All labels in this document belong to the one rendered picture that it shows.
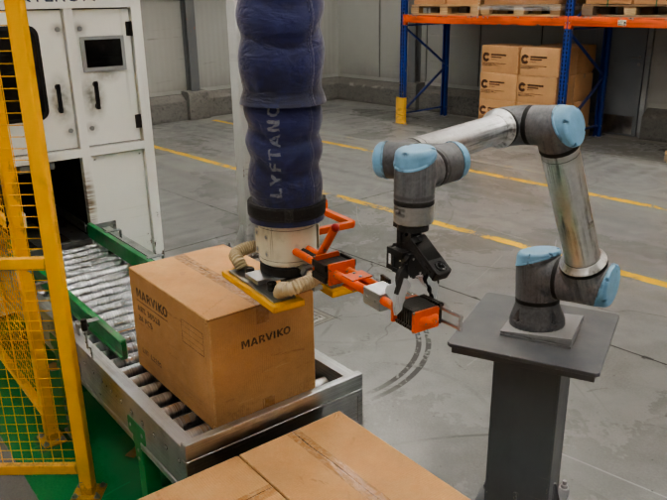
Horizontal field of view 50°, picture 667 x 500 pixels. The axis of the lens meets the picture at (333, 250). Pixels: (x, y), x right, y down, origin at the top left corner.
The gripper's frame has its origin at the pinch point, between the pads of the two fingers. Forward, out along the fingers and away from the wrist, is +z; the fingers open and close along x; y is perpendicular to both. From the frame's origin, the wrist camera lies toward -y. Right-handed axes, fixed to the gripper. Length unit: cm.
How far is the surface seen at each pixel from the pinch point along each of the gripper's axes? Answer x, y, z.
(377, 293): 3.6, 10.4, -1.0
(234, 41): -124, 364, -40
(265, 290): 12, 53, 11
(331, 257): -0.1, 37.3, -1.2
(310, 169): -1, 50, -23
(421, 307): 1.2, -3.1, -1.8
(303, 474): 10, 38, 65
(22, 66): 55, 136, -48
